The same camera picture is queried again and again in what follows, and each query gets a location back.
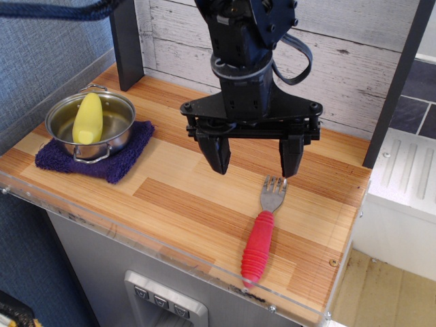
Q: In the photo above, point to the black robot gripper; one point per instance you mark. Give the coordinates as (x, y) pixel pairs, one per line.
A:
(259, 110)

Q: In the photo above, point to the red handled metal fork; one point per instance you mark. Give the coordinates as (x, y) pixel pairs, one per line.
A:
(256, 253)

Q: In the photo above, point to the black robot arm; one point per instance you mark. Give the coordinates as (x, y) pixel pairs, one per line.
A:
(244, 35)

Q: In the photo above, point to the small steel pot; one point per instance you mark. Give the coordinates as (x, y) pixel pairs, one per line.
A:
(119, 115)

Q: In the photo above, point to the white ridged cabinet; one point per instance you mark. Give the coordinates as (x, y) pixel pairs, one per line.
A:
(397, 218)

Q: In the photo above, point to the yellow toy corn cob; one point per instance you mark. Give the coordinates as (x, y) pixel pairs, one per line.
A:
(88, 124)

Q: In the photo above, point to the silver dispenser button panel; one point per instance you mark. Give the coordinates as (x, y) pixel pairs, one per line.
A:
(154, 304)

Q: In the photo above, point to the grey toy fridge front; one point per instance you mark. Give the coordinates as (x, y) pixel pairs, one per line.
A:
(100, 263)

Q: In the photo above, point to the clear acrylic table edge guard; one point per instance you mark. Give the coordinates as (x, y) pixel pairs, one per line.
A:
(199, 222)

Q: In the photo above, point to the purple terry cloth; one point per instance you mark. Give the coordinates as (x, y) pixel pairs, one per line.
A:
(112, 169)

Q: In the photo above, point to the yellow black object bottom left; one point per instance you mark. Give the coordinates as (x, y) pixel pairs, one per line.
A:
(18, 315)

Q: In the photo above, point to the right black upright post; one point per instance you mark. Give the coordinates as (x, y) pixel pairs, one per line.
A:
(412, 43)

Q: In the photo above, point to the black upright post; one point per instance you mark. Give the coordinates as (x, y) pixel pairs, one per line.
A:
(125, 37)
(412, 43)

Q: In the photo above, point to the left black upright post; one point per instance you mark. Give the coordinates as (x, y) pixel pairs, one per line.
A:
(125, 37)

